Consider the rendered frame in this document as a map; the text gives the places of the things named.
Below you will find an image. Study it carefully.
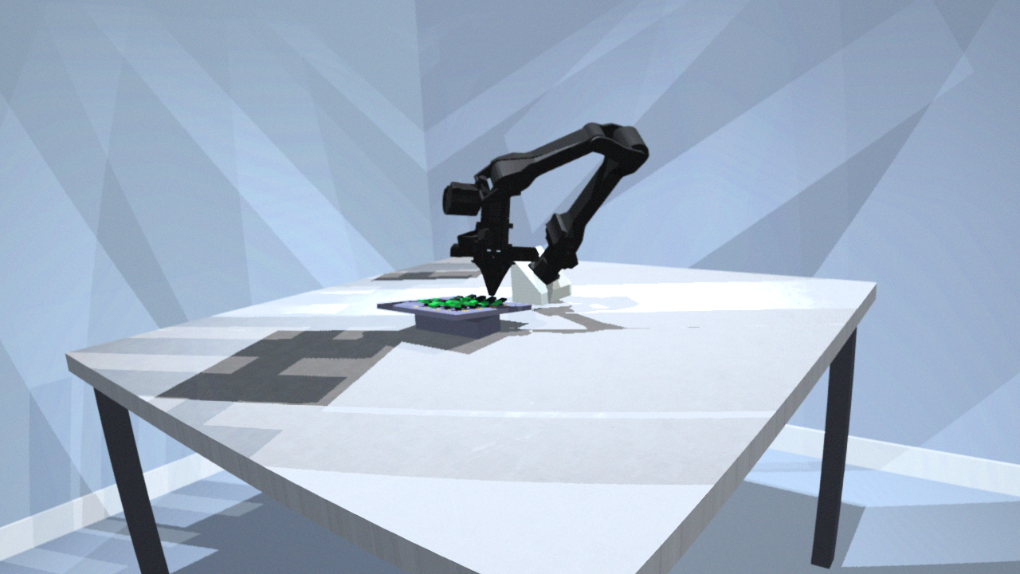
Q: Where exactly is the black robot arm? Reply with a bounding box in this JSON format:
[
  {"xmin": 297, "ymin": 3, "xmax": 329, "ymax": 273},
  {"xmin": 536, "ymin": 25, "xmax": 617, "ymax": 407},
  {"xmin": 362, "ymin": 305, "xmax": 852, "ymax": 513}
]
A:
[{"xmin": 442, "ymin": 123, "xmax": 649, "ymax": 285}]

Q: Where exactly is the pale blue switch panel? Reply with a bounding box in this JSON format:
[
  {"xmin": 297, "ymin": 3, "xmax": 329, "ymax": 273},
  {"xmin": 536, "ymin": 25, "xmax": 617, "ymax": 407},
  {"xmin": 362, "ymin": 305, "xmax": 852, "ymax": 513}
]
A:
[{"xmin": 377, "ymin": 294, "xmax": 532, "ymax": 340}]

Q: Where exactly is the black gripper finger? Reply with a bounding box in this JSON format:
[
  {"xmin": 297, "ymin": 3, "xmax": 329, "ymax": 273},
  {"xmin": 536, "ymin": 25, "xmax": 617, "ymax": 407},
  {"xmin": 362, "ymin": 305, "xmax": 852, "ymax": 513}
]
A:
[
  {"xmin": 487, "ymin": 261, "xmax": 516, "ymax": 296},
  {"xmin": 471, "ymin": 260, "xmax": 490, "ymax": 296}
]

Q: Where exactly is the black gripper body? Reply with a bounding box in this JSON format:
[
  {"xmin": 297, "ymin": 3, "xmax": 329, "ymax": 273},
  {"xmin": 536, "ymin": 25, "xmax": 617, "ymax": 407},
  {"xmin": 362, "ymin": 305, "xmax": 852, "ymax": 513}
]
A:
[{"xmin": 450, "ymin": 217, "xmax": 539, "ymax": 262}]

